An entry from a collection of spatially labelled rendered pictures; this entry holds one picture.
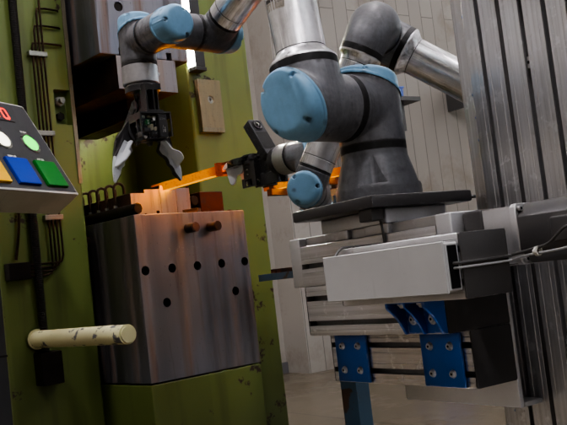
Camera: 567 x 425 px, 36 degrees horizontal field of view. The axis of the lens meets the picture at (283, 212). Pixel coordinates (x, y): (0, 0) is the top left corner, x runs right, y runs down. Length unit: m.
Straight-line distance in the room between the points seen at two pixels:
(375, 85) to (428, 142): 6.16
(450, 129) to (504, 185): 6.39
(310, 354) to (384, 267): 5.07
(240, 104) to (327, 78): 1.49
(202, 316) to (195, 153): 0.57
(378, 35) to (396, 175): 0.51
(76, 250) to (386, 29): 1.07
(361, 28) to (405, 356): 0.75
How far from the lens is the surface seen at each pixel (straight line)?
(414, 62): 2.01
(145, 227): 2.33
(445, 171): 7.72
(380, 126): 1.48
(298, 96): 1.37
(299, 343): 6.35
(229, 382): 2.47
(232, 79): 2.88
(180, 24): 1.76
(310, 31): 1.44
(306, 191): 1.83
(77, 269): 2.44
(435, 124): 7.75
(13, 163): 2.01
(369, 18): 1.91
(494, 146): 1.50
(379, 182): 1.45
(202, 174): 2.31
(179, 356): 2.37
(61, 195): 2.08
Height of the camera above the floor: 0.71
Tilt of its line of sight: 4 degrees up
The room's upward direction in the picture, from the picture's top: 7 degrees counter-clockwise
